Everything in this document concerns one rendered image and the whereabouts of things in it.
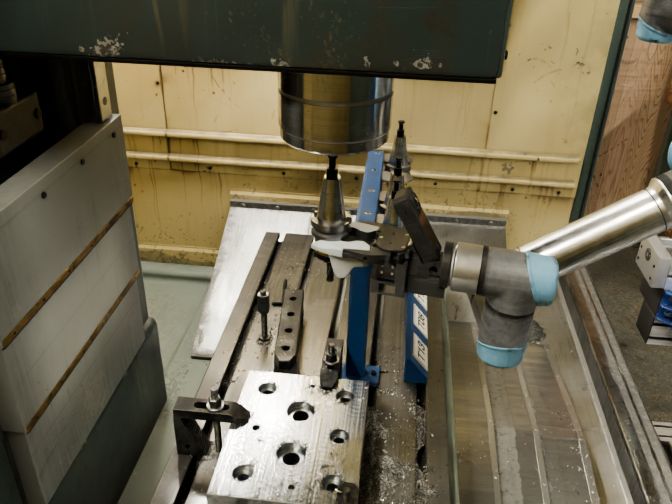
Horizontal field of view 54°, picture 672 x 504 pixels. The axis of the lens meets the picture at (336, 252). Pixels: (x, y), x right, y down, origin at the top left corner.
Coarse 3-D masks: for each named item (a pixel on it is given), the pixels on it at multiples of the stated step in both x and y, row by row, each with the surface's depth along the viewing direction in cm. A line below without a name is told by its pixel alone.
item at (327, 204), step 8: (328, 184) 97; (336, 184) 97; (328, 192) 97; (336, 192) 97; (320, 200) 99; (328, 200) 98; (336, 200) 98; (320, 208) 99; (328, 208) 98; (336, 208) 98; (344, 208) 100; (320, 216) 99; (328, 216) 98; (336, 216) 99; (344, 216) 100
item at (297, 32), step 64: (0, 0) 77; (64, 0) 77; (128, 0) 76; (192, 0) 75; (256, 0) 74; (320, 0) 73; (384, 0) 73; (448, 0) 72; (512, 0) 72; (192, 64) 79; (256, 64) 78; (320, 64) 77; (384, 64) 76; (448, 64) 75
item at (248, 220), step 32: (256, 224) 211; (288, 224) 211; (448, 224) 210; (480, 224) 209; (224, 256) 204; (224, 288) 197; (448, 288) 195; (224, 320) 191; (448, 320) 189; (192, 352) 185
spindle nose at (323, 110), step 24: (288, 96) 87; (312, 96) 84; (336, 96) 83; (360, 96) 84; (384, 96) 87; (288, 120) 88; (312, 120) 85; (336, 120) 85; (360, 120) 86; (384, 120) 89; (312, 144) 87; (336, 144) 87; (360, 144) 88
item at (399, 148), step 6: (396, 138) 150; (402, 138) 150; (396, 144) 151; (402, 144) 150; (396, 150) 151; (402, 150) 151; (390, 156) 153; (402, 156) 152; (390, 162) 153; (402, 162) 152
